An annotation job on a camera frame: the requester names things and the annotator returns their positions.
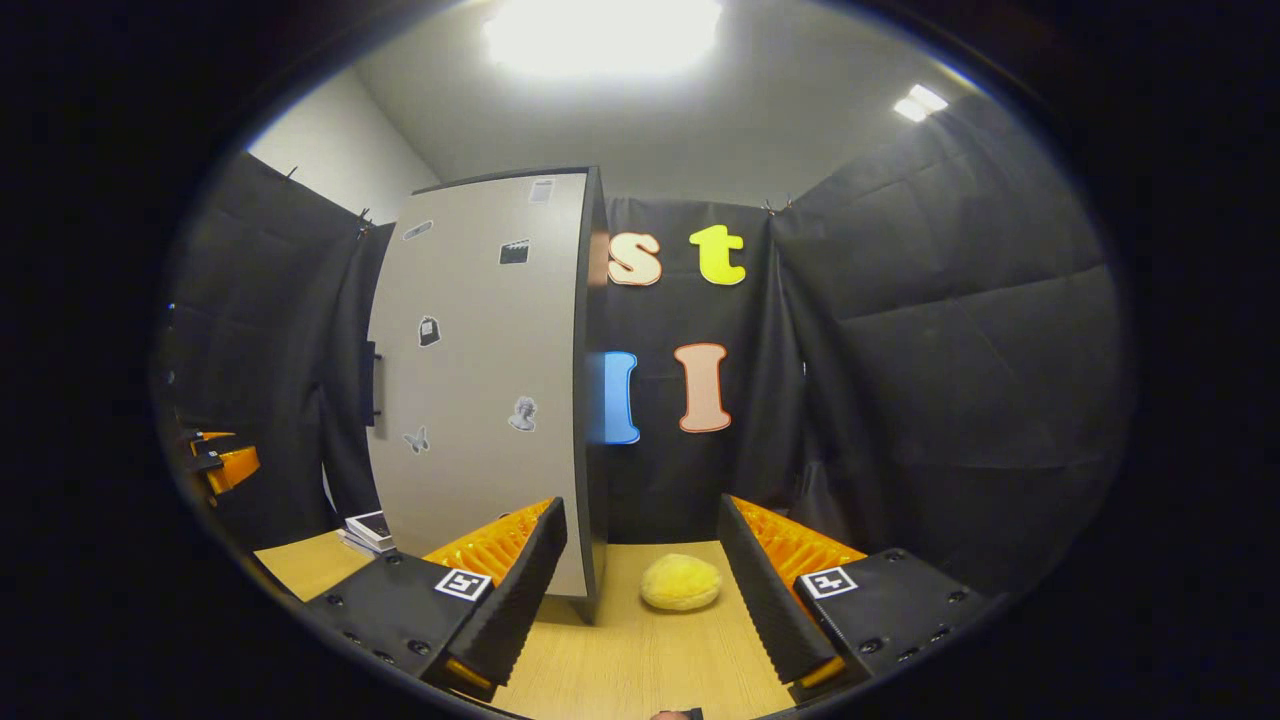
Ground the large ceiling light panel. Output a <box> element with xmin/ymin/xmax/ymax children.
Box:
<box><xmin>483</xmin><ymin>0</ymin><xmax>723</xmax><ymax>79</ymax></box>

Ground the black backdrop cloth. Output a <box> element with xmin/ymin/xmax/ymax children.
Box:
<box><xmin>155</xmin><ymin>95</ymin><xmax>1131</xmax><ymax>601</ymax></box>

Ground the black door handle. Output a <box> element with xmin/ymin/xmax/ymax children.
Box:
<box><xmin>364</xmin><ymin>340</ymin><xmax>385</xmax><ymax>428</ymax></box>

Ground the light grey cabinet door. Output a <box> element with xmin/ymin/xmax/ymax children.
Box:
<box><xmin>365</xmin><ymin>172</ymin><xmax>591</xmax><ymax>599</ymax></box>

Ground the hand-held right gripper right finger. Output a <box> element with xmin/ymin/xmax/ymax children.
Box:
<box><xmin>718</xmin><ymin>492</ymin><xmax>1006</xmax><ymax>701</ymax></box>

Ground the small ceiling light panel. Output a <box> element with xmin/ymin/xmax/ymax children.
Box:
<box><xmin>893</xmin><ymin>84</ymin><xmax>949</xmax><ymax>123</ymax></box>

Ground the white book with dark portrait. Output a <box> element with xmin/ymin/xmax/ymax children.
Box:
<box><xmin>345</xmin><ymin>510</ymin><xmax>397</xmax><ymax>549</ymax></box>

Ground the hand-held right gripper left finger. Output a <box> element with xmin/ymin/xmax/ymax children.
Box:
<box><xmin>300</xmin><ymin>496</ymin><xmax>569</xmax><ymax>696</ymax></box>

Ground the yellow round sponge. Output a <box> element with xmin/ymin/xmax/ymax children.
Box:
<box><xmin>640</xmin><ymin>553</ymin><xmax>723</xmax><ymax>612</ymax></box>

